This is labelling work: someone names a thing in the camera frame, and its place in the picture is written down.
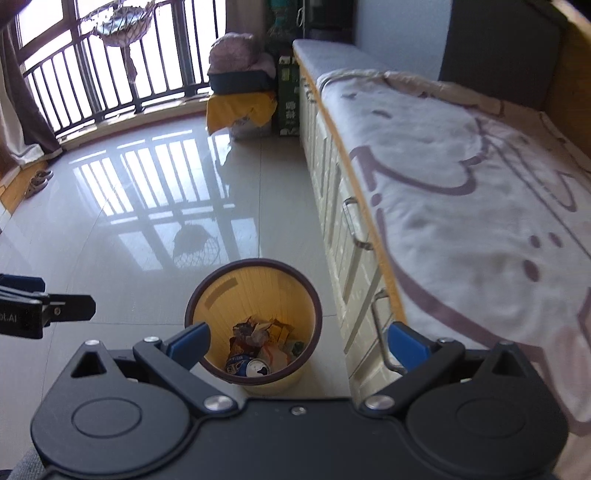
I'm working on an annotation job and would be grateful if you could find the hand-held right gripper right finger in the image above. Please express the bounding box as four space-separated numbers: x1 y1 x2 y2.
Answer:
362 322 527 414

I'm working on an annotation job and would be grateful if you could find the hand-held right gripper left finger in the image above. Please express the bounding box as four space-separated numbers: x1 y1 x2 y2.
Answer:
69 322 240 414

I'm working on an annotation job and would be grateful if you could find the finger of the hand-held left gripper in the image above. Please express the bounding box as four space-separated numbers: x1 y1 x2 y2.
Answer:
0 274 47 301
39 294 97 325

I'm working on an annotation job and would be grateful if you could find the yellow bin with purple rim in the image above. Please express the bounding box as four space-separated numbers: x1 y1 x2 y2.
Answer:
185 258 323 395

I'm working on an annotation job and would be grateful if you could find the blue snack packet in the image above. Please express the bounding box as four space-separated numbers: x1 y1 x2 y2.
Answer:
225 353 252 376

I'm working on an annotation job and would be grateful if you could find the yellow cigarette pack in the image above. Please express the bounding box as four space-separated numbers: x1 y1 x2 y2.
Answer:
270 320 295 345

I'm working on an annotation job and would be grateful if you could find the white printed blanket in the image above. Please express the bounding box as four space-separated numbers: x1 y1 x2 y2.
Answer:
316 69 591 437

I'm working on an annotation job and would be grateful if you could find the cream drawer cabinet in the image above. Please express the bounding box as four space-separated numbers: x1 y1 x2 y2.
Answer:
298 60 408 407

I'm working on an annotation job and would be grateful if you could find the brown curtain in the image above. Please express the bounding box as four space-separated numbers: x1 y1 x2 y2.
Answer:
0 0 62 168

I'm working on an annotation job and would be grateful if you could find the dark metal window railing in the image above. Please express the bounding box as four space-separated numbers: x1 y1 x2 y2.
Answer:
21 0 214 140

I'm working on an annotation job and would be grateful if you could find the white printed bag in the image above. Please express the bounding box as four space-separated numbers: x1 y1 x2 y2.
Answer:
230 115 274 140

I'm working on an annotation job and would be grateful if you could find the yellow cloth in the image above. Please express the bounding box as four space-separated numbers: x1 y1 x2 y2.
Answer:
205 90 279 136

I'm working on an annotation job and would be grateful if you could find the green cardboard box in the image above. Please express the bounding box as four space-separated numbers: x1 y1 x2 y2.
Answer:
277 55 302 137

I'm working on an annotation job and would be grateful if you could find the hanging net basket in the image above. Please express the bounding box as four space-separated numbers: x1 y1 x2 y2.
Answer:
81 0 156 85

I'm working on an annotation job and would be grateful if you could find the pink cloth bundle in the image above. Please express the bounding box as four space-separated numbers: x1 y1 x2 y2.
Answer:
209 32 276 75

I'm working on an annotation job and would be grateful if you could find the grey mattress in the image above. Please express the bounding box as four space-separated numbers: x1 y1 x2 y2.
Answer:
293 39 394 82

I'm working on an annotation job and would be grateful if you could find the dark headboard cushion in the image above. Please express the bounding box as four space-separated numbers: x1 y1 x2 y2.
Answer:
438 0 570 112

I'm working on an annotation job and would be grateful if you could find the dark storage shelf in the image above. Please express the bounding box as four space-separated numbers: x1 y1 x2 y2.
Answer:
302 0 359 43

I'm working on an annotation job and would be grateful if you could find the long metal drawer handle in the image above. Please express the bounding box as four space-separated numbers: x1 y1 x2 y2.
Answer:
370 288 408 376
344 196 373 251

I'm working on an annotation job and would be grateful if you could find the wooden bed frame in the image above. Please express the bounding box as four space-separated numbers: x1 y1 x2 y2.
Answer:
294 0 591 325

